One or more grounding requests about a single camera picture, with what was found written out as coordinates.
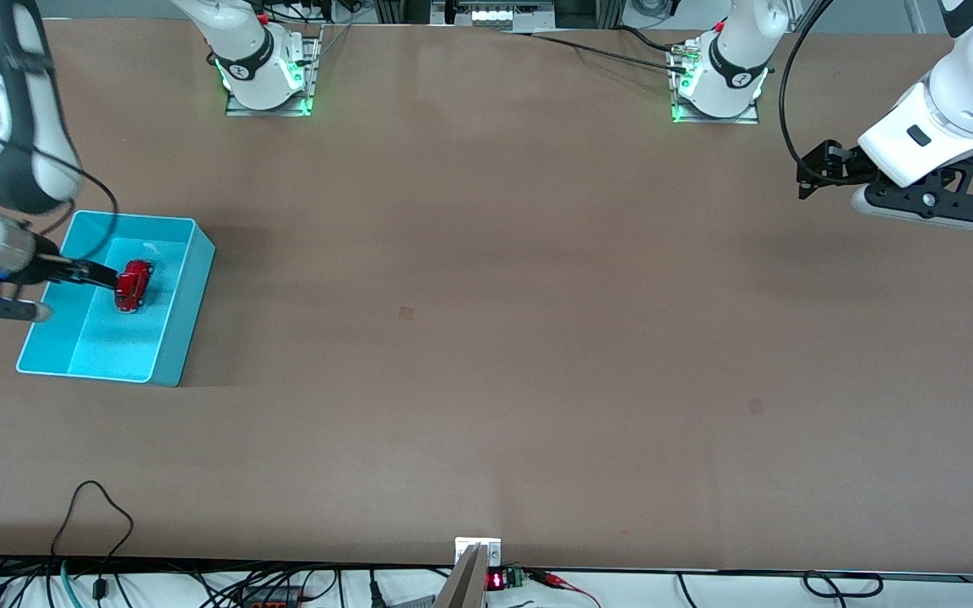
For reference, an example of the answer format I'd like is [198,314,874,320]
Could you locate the red beetle toy car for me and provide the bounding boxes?
[113,259,155,314]

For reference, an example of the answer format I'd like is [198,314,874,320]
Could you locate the blue plastic box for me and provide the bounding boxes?
[16,209,217,388]

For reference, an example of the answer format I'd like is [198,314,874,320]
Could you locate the black power strip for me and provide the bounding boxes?
[237,586,303,608]

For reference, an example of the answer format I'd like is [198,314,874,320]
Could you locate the metal device with lights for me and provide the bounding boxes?
[432,0,557,31]

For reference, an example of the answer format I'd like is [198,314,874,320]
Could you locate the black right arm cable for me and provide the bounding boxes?
[0,118,121,264]

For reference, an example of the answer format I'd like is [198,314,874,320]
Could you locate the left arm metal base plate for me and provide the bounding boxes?
[671,41,763,126]

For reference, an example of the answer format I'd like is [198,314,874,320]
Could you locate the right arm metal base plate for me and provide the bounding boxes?
[225,25,323,117]

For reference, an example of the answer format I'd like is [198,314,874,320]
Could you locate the short black table cable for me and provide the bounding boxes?
[617,24,683,58]

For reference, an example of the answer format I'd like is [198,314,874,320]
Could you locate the thin black looped cable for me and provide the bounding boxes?
[49,480,135,596]

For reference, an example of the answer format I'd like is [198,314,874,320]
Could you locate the long black table cable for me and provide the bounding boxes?
[503,29,690,77]

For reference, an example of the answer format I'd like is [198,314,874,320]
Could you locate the black coiled cable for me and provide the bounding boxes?
[802,571,885,600]

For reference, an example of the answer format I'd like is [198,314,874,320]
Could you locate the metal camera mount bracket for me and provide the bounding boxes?
[434,537,503,608]

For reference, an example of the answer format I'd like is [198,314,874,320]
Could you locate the red clip lead wires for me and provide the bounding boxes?
[527,570,602,608]

